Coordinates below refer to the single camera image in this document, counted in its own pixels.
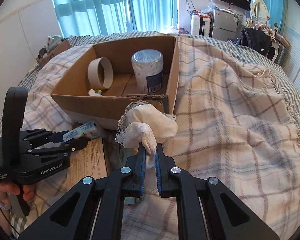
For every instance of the blue white tissue pack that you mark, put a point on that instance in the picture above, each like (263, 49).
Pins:
(90, 130)

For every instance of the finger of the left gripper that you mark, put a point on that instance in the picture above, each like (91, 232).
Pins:
(42, 136)
(65, 147)

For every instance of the white louvered wardrobe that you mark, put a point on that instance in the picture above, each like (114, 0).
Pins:
(291, 32)

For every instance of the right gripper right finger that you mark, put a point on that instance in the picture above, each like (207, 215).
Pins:
(206, 208)

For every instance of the black jacket on chair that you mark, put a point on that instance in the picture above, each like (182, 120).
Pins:
(255, 40)

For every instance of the person's left hand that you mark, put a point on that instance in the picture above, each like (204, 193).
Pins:
(13, 189)

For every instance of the brown paper booklet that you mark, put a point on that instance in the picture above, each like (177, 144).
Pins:
(89, 161)

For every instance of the white tape roll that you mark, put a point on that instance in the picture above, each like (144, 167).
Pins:
(100, 73)

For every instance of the silver mini fridge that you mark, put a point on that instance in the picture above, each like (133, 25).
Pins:
(224, 25)

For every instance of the white lace cloth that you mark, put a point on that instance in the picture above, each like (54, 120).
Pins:
(142, 123)

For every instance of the white suitcase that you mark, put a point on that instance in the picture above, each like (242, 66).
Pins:
(200, 25)

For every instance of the oval white mirror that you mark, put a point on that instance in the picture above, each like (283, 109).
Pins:
(259, 12)

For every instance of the clear floss pick jar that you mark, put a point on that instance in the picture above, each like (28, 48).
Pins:
(148, 70)

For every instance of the small cardboard box with items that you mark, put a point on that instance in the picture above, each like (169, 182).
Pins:
(55, 45)

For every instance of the green checked bed sheet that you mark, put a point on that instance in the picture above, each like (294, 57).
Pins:
(265, 60)

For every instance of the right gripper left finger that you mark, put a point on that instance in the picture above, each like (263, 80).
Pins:
(93, 208)

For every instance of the teal window curtain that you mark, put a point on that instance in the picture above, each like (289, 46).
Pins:
(104, 17)

